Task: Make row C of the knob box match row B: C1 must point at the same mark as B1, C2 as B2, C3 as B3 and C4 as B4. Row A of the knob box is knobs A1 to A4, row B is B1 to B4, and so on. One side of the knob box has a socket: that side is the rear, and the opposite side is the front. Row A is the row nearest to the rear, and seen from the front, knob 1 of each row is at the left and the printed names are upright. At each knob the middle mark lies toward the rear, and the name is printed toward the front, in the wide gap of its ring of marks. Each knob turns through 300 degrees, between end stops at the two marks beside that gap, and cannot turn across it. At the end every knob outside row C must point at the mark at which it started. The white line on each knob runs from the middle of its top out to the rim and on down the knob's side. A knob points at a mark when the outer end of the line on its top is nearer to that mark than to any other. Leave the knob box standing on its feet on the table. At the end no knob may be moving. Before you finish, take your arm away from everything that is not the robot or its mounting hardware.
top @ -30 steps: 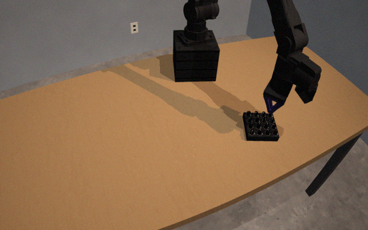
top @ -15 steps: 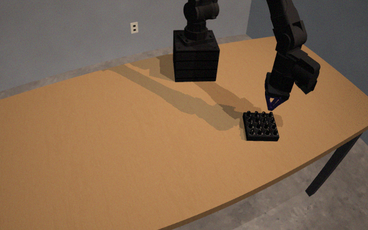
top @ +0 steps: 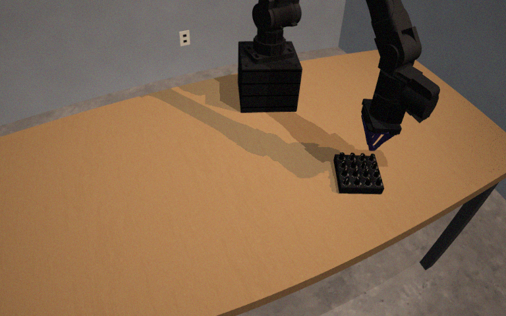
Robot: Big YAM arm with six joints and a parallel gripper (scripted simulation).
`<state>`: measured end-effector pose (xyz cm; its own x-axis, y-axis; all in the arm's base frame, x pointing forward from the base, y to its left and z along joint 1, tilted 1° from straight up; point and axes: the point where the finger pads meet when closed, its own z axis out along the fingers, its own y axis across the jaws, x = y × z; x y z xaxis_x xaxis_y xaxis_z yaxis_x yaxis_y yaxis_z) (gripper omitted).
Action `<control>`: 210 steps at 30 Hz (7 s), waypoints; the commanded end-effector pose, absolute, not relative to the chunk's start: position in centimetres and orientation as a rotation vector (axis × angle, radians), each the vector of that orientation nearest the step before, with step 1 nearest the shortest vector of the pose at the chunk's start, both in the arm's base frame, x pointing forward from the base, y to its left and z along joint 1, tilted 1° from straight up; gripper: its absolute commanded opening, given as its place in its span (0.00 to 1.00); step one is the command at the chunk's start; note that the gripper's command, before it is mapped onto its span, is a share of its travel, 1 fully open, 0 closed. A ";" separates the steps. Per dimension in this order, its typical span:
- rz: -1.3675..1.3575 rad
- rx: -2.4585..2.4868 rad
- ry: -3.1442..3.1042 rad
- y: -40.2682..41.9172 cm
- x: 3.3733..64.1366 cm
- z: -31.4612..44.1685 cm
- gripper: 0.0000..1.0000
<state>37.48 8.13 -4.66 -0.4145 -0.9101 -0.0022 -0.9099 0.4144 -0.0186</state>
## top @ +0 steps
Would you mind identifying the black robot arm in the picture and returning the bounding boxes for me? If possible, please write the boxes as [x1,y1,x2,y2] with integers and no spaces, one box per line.
[244,0,440,124]

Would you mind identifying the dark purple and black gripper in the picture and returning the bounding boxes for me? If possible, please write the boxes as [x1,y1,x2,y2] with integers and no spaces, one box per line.
[361,89,402,151]

